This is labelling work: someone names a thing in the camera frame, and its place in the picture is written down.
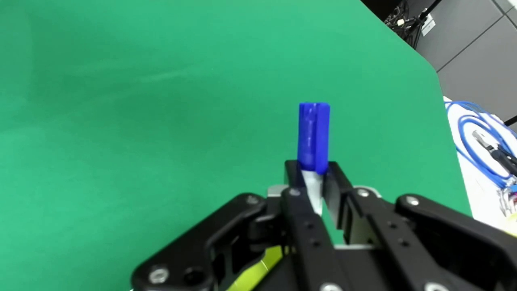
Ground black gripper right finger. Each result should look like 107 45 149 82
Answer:
322 160 517 291

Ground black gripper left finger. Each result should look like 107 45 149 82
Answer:
131 160 346 291

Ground white marker with blue cap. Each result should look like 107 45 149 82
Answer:
296 100 333 217

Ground green tablecloth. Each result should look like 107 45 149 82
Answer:
0 0 475 291

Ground blue coiled cable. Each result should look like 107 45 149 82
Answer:
443 99 517 191

